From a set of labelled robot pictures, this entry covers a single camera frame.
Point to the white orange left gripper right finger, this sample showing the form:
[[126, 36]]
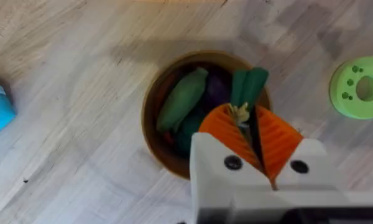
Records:
[[286, 146]]

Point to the white orange left gripper left finger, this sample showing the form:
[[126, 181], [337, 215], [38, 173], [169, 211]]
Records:
[[214, 161]]

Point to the green leafy toy vegetable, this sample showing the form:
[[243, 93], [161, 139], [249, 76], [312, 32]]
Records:
[[250, 84]]

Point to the brown tub with toy vegetables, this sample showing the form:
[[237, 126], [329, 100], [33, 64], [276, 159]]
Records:
[[181, 101]]

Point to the green disc with holes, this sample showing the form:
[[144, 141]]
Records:
[[348, 102]]

